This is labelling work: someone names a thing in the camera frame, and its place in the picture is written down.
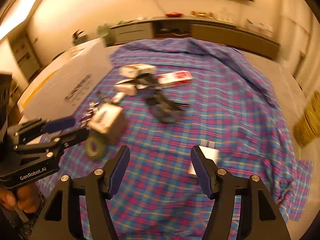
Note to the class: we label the white printed card box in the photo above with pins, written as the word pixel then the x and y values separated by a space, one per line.
pixel 137 70

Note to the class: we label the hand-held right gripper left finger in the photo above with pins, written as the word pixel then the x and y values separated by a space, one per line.
pixel 122 165

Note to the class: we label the black plastic toy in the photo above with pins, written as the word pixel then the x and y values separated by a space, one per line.
pixel 162 107

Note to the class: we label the white trash bin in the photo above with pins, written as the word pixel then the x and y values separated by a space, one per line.
pixel 80 38

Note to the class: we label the plaid bed cloth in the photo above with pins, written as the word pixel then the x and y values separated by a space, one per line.
pixel 200 110

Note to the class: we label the red and white card box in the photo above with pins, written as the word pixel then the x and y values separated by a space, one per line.
pixel 175 78

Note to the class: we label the red fruit bowl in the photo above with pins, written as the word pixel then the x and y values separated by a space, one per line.
pixel 174 14

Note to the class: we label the person's left hand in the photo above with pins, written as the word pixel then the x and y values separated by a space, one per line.
pixel 25 200

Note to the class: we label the white foam box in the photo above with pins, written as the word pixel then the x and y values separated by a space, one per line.
pixel 75 75

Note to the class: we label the green tape roll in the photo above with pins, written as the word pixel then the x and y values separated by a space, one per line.
pixel 96 152

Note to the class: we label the ceiling light panel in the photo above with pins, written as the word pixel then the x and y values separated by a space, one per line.
pixel 17 12

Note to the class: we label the yellow woven object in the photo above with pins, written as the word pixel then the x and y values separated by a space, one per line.
pixel 308 122

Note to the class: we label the small white grey-striped box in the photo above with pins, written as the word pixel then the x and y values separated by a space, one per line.
pixel 211 155

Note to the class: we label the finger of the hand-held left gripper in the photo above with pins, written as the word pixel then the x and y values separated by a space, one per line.
pixel 75 136
pixel 60 124

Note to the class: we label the grey tv cabinet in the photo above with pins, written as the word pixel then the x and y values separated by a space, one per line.
pixel 225 35

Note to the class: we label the clear glass cups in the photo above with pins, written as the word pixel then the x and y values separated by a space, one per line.
pixel 226 15

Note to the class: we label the brown cardboard box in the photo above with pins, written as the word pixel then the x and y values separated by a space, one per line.
pixel 107 120

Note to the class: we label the green plastic chair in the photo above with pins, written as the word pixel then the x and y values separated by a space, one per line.
pixel 104 33

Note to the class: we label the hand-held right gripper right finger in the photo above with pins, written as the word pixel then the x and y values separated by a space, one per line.
pixel 200 170

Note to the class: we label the golden ornaments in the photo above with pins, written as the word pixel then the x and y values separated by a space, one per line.
pixel 202 14

